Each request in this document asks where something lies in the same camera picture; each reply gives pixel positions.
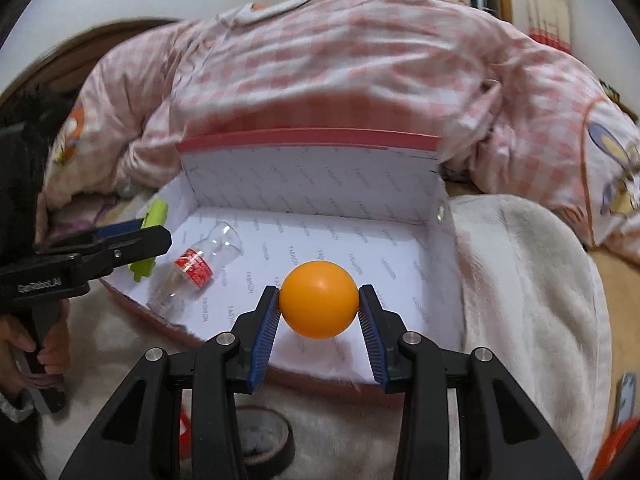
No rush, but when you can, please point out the clear bottle with red label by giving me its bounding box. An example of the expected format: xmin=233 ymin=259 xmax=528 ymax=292
xmin=147 ymin=221 xmax=244 ymax=313

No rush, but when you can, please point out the orange ball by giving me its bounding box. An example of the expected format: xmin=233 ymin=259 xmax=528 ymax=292
xmin=278 ymin=260 xmax=360 ymax=339

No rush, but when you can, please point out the small red orange item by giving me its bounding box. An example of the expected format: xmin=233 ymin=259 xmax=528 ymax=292
xmin=178 ymin=407 xmax=194 ymax=461

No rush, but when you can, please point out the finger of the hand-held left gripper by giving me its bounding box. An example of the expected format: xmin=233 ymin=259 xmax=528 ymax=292
xmin=80 ymin=225 xmax=173 ymax=281
xmin=35 ymin=219 xmax=147 ymax=257

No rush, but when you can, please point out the person's left forearm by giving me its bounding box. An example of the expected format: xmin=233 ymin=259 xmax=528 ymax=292
xmin=0 ymin=390 xmax=48 ymax=480

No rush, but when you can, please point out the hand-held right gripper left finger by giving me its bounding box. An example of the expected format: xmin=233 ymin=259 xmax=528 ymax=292
xmin=60 ymin=285 xmax=282 ymax=480

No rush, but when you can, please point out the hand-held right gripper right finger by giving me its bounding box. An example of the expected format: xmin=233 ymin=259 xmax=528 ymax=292
xmin=356 ymin=284 xmax=583 ymax=480

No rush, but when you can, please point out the orange plastic item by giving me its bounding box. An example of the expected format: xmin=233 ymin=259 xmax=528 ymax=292
xmin=590 ymin=417 xmax=640 ymax=480

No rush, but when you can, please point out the white fleece blanket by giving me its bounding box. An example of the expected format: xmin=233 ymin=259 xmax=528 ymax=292
xmin=37 ymin=194 xmax=613 ymax=480

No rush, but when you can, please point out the pink cardboard box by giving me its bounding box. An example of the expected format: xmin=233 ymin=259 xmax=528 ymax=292
xmin=99 ymin=127 xmax=469 ymax=397

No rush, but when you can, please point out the pink checked quilt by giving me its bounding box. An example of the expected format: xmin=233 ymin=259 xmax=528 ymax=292
xmin=42 ymin=0 xmax=640 ymax=261

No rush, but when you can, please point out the green utility knife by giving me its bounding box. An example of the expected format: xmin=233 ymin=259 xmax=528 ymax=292
xmin=128 ymin=199 xmax=169 ymax=282

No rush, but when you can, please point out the person's left hand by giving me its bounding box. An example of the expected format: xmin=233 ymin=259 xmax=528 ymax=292
xmin=0 ymin=305 xmax=71 ymax=403

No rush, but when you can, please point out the black fuzzy cloth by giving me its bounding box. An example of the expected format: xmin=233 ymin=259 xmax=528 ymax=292
xmin=5 ymin=84 xmax=81 ymax=136

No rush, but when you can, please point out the small grey metal plate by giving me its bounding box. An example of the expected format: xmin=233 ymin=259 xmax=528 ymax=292
xmin=612 ymin=372 xmax=639 ymax=436

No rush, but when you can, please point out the narrow printed curtain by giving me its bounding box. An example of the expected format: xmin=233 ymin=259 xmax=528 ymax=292
xmin=515 ymin=0 xmax=574 ymax=54

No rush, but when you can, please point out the lavender printed cloth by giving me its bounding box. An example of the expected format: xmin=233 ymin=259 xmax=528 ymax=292
xmin=49 ymin=192 xmax=151 ymax=241

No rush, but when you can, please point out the wooden headboard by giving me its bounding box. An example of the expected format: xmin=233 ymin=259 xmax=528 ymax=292
xmin=0 ymin=19 xmax=187 ymax=107

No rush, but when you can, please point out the black tape roll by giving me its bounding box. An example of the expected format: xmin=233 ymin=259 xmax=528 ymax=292
xmin=234 ymin=406 xmax=296 ymax=480

